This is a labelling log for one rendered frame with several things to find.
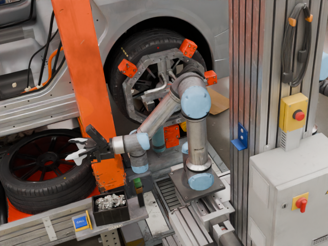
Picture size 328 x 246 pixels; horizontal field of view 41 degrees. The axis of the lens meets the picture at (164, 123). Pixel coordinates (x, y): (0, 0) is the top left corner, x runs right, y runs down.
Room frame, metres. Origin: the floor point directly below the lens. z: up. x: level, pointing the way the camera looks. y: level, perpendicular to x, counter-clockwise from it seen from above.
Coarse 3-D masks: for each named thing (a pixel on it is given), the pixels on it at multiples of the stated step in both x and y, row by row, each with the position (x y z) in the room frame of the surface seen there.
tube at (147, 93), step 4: (160, 64) 2.43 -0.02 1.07; (160, 68) 2.43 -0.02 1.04; (160, 72) 2.42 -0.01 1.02; (160, 76) 2.39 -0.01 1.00; (164, 80) 2.32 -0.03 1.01; (164, 84) 2.27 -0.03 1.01; (156, 88) 2.24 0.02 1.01; (160, 88) 2.24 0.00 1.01; (164, 88) 2.25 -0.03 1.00; (144, 92) 2.23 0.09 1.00; (148, 92) 2.22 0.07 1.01; (152, 92) 2.22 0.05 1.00; (156, 92) 2.23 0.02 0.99; (148, 96) 2.21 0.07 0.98
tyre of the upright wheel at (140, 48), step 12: (132, 36) 2.69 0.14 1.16; (144, 36) 2.62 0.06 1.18; (156, 36) 2.60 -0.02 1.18; (168, 36) 2.61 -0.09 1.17; (180, 36) 2.69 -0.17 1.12; (120, 48) 2.64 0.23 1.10; (132, 48) 2.54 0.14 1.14; (144, 48) 2.50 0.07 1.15; (156, 48) 2.52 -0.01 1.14; (168, 48) 2.54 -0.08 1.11; (120, 60) 2.53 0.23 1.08; (132, 60) 2.47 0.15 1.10; (108, 72) 2.62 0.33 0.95; (120, 72) 2.45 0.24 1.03; (108, 84) 2.60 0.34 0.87; (120, 84) 2.45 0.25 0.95; (120, 96) 2.44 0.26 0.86; (120, 108) 2.44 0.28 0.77; (132, 120) 2.46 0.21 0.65
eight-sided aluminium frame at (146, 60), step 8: (176, 48) 2.51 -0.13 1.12; (144, 56) 2.46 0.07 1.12; (152, 56) 2.47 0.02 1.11; (160, 56) 2.44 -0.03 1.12; (168, 56) 2.45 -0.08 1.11; (176, 56) 2.46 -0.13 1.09; (184, 56) 2.48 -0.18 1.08; (144, 64) 2.40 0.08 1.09; (200, 64) 2.52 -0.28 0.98; (136, 72) 2.39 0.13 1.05; (128, 80) 2.42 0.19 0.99; (136, 80) 2.39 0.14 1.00; (128, 88) 2.37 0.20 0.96; (128, 96) 2.37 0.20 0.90; (128, 104) 2.37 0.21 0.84; (128, 112) 2.37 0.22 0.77; (136, 112) 2.42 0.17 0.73; (136, 120) 2.38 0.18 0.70; (144, 120) 2.39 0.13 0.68; (168, 120) 2.45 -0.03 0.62; (176, 120) 2.45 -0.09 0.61; (184, 120) 2.46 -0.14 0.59
